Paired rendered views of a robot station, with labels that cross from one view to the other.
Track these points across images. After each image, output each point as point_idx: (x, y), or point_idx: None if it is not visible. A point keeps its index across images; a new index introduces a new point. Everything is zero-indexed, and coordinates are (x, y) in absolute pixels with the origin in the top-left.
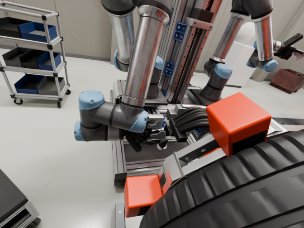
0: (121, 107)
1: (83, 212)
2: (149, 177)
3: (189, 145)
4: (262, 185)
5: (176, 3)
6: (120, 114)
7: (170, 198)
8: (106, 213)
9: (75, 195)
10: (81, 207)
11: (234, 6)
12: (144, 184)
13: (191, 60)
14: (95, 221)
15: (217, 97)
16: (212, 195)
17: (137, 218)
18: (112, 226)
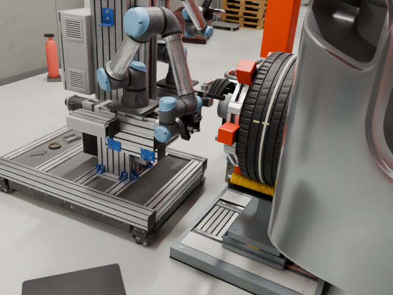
0: (185, 98)
1: (148, 282)
2: (225, 123)
3: (234, 93)
4: (265, 80)
5: (119, 6)
6: (189, 102)
7: (247, 106)
8: (168, 265)
9: None
10: (140, 281)
11: None
12: (227, 126)
13: (151, 52)
14: (167, 276)
15: None
16: (258, 92)
17: (199, 239)
18: (185, 266)
